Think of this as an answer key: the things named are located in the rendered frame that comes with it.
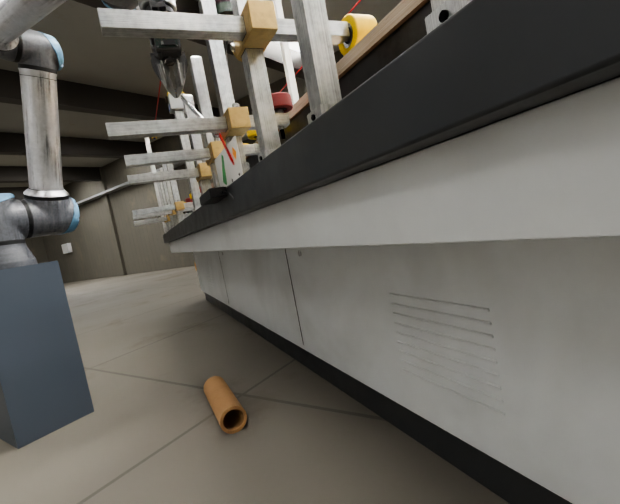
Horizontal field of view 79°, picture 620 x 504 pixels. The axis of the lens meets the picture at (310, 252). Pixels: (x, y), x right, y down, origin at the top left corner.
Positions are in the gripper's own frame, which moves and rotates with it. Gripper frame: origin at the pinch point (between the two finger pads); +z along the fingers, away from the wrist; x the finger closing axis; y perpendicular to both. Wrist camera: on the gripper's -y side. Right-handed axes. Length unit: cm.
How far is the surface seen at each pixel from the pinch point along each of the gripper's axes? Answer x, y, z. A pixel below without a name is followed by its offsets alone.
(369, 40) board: 37, 39, 8
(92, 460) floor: -44, -15, 97
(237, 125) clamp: 12.5, 14.3, 13.8
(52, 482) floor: -53, -9, 97
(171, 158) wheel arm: -5.0, -11.7, 13.9
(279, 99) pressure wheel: 24.7, 11.1, 7.7
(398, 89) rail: 20, 75, 29
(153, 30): -1.5, 37.9, 3.5
